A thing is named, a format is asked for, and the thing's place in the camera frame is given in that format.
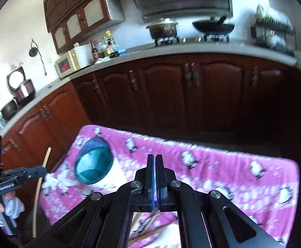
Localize black wok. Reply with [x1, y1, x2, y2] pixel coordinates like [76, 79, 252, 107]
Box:
[192, 16, 235, 35]

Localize upper wooden wall cabinet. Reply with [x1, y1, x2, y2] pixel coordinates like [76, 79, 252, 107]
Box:
[43, 0, 125, 54]

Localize black dish drying rack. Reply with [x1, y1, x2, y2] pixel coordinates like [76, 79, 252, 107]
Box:
[250, 4, 297, 56]

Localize gas stove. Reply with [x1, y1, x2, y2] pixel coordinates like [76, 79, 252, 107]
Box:
[155, 34, 230, 47]

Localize metal fork wooden handle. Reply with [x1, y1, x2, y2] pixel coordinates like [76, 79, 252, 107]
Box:
[139, 210, 160, 234]

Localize cream microwave oven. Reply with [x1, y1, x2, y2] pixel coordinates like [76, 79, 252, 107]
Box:
[55, 44, 94, 79]

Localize left hand white glove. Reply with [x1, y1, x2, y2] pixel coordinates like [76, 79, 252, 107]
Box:
[0, 191, 25, 224]

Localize yellow cap oil bottle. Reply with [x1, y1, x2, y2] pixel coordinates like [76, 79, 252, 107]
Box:
[106, 30, 114, 56]

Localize rice cooker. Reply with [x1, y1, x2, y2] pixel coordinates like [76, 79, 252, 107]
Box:
[6, 67, 36, 107]

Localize lidded cooking pot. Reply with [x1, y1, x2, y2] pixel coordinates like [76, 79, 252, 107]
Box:
[146, 18, 178, 40]

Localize black wall hook with cable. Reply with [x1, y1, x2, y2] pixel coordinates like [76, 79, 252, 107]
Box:
[28, 39, 48, 76]

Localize dark wooden base cabinets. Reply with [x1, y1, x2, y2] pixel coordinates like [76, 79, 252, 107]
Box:
[1, 53, 301, 202]

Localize dark soy sauce bottle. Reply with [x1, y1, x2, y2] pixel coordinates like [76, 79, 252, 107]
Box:
[108, 44, 119, 58]

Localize white utensil holder blue rim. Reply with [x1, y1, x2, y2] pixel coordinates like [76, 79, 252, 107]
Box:
[74, 137, 127, 194]

